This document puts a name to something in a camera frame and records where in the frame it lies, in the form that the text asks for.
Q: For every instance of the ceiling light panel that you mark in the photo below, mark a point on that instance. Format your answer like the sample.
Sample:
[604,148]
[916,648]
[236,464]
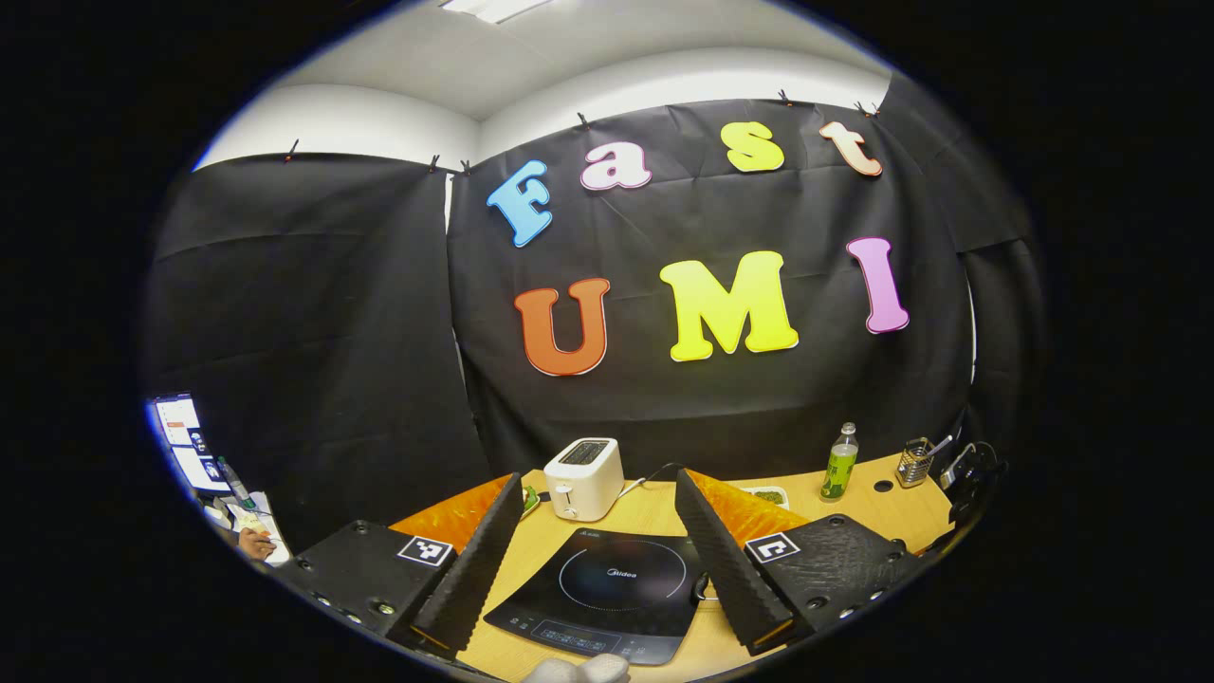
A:
[493,8]

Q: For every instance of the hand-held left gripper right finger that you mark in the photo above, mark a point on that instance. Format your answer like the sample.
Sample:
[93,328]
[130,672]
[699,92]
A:
[730,569]

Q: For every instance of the white toaster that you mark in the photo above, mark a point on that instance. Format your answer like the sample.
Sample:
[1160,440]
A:
[588,479]

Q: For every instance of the metal spoon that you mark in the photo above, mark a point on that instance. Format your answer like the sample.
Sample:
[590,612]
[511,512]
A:
[941,443]

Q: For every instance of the black backdrop cloth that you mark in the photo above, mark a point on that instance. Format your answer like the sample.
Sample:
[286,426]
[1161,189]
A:
[332,332]

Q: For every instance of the small white plate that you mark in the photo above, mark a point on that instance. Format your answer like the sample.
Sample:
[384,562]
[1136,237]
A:
[529,501]

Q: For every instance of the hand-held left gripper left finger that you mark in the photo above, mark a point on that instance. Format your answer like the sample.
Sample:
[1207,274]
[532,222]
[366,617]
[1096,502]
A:
[479,569]

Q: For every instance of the white papers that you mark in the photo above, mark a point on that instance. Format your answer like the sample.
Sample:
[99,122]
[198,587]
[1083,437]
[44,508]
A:
[242,517]

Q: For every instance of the white divided tray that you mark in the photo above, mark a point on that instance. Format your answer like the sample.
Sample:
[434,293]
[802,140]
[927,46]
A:
[766,496]

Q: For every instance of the black induction cooktop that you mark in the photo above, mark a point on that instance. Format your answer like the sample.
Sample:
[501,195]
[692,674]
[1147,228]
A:
[607,579]

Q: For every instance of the green label drink bottle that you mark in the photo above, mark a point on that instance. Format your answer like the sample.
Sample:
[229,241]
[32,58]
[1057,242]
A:
[838,470]

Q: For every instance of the computer monitor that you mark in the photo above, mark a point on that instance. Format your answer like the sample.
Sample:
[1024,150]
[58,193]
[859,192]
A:
[180,422]

